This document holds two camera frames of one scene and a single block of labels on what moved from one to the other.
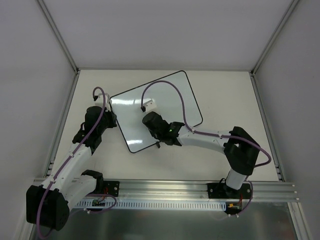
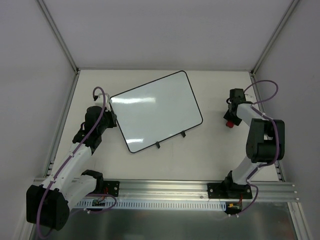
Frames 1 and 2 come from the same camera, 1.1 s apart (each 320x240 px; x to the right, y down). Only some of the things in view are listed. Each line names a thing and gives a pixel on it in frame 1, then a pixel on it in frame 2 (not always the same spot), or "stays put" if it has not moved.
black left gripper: (111, 119) stays put
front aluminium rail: (183, 190) stays put
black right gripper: (149, 120) → (231, 119)
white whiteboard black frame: (127, 110) stays put
